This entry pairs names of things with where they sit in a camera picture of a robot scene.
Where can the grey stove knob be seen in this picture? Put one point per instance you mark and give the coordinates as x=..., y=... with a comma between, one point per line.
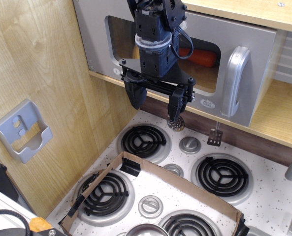
x=150, y=207
x=175, y=169
x=190, y=145

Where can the silver microwave door handle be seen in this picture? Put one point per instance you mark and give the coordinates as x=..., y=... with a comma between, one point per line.
x=235, y=66

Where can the front left black burner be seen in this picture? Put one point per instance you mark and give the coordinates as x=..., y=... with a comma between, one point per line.
x=109, y=197

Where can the orange toy carrot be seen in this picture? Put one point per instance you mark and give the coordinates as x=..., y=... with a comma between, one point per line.
x=203, y=57

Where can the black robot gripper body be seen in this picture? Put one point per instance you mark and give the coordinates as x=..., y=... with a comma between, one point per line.
x=159, y=71

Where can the silver metal bowl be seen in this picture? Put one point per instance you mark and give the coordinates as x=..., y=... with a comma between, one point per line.
x=146, y=229

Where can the black equipment at left edge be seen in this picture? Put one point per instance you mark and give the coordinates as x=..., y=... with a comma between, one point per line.
x=6, y=185

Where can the black burner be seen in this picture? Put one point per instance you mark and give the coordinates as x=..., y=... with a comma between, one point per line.
x=187, y=225
x=222, y=177
x=109, y=197
x=143, y=141

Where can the round perforated metal skimmer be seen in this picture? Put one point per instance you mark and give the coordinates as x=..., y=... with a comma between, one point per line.
x=176, y=126

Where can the grey wall phone holder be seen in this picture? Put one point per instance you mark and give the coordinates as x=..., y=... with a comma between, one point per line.
x=16, y=124

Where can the back grey stove knob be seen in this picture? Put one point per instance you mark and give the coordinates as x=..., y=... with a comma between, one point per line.
x=190, y=145

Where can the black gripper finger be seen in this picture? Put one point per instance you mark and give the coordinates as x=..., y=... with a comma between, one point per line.
x=136, y=92
x=177, y=103

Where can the back right black burner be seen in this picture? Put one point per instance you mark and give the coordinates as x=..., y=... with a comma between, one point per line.
x=222, y=177

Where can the front grey stove knob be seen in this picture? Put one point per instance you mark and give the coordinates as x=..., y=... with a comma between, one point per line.
x=150, y=207

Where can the middle grey stove knob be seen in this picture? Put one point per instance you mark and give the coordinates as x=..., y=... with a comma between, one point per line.
x=175, y=169

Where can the back left black burner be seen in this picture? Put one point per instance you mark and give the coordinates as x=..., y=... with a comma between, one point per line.
x=143, y=141

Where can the yellow toy corn cob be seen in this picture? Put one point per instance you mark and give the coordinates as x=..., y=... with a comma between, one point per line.
x=135, y=53

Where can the orange yellow object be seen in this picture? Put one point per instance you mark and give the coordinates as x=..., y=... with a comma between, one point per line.
x=39, y=224

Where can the wooden shelf cabinet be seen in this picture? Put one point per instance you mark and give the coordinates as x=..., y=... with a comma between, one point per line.
x=273, y=117

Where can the grey toy microwave door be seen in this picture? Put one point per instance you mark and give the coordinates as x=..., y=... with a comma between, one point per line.
x=214, y=34

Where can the front right black burner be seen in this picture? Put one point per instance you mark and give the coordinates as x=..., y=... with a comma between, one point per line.
x=187, y=225

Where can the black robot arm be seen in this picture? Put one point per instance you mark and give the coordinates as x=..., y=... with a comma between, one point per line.
x=157, y=38

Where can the small slotted metal spatula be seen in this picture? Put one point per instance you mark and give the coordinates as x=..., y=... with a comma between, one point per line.
x=215, y=136

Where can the brown cardboard barrier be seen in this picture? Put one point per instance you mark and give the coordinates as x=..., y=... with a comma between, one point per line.
x=178, y=196

